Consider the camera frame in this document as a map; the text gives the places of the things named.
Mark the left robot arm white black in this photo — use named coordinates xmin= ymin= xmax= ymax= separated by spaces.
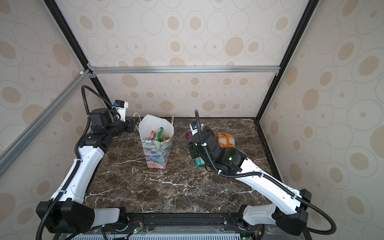
xmin=36 ymin=107 xmax=136 ymax=239

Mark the purple pink snack bag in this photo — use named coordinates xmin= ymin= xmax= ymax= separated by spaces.
xmin=186 ymin=130 xmax=193 ymax=140

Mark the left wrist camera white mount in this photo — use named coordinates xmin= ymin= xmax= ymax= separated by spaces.
xmin=114 ymin=100 xmax=129 ymax=122

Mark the teal snack bag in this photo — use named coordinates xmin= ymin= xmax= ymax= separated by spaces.
xmin=195 ymin=157 xmax=205 ymax=167

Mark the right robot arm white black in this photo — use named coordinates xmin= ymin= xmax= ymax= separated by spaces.
xmin=189 ymin=122 xmax=312 ymax=236

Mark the silver aluminium rail left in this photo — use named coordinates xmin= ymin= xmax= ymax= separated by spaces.
xmin=1 ymin=70 xmax=91 ymax=175

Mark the silver aluminium rail back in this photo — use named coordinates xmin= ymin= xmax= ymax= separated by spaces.
xmin=91 ymin=66 xmax=280 ymax=74

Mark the silver aluminium rail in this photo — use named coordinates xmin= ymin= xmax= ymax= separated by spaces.
xmin=1 ymin=70 xmax=91 ymax=175
xmin=91 ymin=66 xmax=280 ymax=74

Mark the orange snack bag at back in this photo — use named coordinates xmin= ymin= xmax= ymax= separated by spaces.
xmin=218 ymin=132 xmax=236 ymax=148

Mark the pink yellow Fox's fruits bag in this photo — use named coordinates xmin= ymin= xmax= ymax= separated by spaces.
xmin=149 ymin=131 xmax=156 ymax=141

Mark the black corner frame post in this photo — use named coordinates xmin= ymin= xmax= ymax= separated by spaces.
xmin=43 ymin=0 xmax=111 ymax=103
xmin=256 ymin=0 xmax=320 ymax=123

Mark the black corner frame post right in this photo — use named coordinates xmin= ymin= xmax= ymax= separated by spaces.
xmin=256 ymin=0 xmax=320 ymax=123

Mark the floral paper bag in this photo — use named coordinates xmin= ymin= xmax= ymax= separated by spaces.
xmin=137 ymin=115 xmax=175 ymax=169

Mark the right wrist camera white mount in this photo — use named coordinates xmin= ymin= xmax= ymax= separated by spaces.
xmin=190 ymin=121 xmax=205 ymax=136

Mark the black corner frame post left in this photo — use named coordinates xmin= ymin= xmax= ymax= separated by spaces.
xmin=43 ymin=0 xmax=111 ymax=103

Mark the green Fox's candy bag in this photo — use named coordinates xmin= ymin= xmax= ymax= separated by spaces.
xmin=155 ymin=127 xmax=164 ymax=142

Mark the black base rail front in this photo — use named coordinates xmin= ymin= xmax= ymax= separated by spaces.
xmin=53 ymin=211 xmax=313 ymax=240

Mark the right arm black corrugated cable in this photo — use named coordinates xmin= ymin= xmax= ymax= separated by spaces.
xmin=194 ymin=109 xmax=337 ymax=235

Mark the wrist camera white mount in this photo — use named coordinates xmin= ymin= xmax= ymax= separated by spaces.
xmin=190 ymin=121 xmax=205 ymax=136
xmin=114 ymin=100 xmax=129 ymax=122

